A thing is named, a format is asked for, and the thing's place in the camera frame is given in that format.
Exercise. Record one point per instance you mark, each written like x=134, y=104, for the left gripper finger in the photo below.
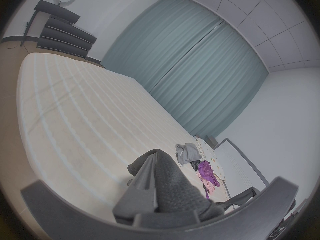
x=143, y=191

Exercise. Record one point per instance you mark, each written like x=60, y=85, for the bed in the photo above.
x=87, y=114

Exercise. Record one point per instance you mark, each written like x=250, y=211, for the shiny black garment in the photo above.
x=195, y=165

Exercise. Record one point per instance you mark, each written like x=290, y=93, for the grey garment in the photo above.
x=187, y=152

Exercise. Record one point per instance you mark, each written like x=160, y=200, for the pink garment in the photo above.
x=208, y=186

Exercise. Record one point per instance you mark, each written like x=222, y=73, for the purple satin garment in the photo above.
x=207, y=170

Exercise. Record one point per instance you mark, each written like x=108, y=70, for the white printed pillow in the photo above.
x=212, y=159

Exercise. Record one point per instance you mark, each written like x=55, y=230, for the grey bedside table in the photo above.
x=211, y=140

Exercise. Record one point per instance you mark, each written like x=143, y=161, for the blue-green curtain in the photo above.
x=212, y=84
x=160, y=41

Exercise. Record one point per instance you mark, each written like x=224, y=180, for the black chest of drawers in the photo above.
x=65, y=40

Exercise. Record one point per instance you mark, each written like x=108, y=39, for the black dressing table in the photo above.
x=50, y=7

